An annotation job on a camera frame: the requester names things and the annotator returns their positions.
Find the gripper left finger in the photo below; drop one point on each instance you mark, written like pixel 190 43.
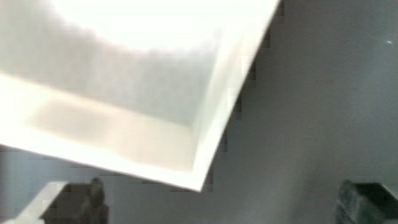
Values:
pixel 78 207

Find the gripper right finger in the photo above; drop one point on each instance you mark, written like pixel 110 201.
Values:
pixel 366 204

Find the white drawer box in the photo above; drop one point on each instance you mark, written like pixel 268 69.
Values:
pixel 121 76

